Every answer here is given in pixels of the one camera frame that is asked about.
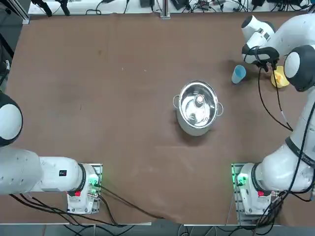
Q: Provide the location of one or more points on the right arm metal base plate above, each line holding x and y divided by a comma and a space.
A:
235, 196

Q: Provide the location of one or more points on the black power adapter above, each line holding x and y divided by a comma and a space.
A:
147, 3

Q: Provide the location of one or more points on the stainless steel pot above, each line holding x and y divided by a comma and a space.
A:
194, 131

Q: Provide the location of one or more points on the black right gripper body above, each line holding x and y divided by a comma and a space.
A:
267, 61

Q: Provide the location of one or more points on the blue plastic cup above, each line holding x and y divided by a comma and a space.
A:
238, 75

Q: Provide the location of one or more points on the glass pot lid with knob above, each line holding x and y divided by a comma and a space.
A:
198, 105

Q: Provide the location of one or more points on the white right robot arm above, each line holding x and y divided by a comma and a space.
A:
295, 34

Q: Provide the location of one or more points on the yellow plastic bowl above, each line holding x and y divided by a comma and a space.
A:
280, 83

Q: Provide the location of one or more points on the black stand leg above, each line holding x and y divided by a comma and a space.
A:
44, 7
64, 7

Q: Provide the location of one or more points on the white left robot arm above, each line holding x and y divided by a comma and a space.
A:
24, 169

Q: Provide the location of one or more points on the aluminium camera post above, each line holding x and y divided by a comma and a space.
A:
165, 9

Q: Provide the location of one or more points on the red black electronic device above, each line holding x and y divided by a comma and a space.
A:
203, 2

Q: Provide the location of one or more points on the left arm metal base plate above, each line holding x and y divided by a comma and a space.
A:
98, 169

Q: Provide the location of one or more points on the aluminium corner rail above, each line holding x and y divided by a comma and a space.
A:
22, 13

